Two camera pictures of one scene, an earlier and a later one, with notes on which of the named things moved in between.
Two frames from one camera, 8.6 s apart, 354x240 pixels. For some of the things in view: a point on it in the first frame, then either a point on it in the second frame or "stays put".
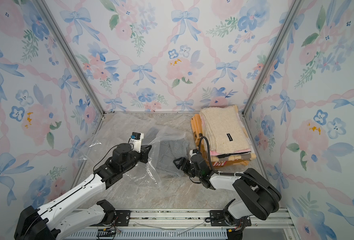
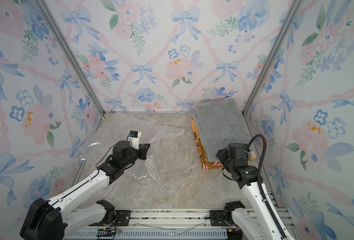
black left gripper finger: x=145 y=150 stays put
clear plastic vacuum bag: x=118 y=128 stays put
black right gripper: x=184 y=166 -> x=223 y=154
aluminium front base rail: x=174 y=224 stays put
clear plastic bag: x=169 y=147 -> x=219 y=122
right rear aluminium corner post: x=296 y=6 stays put
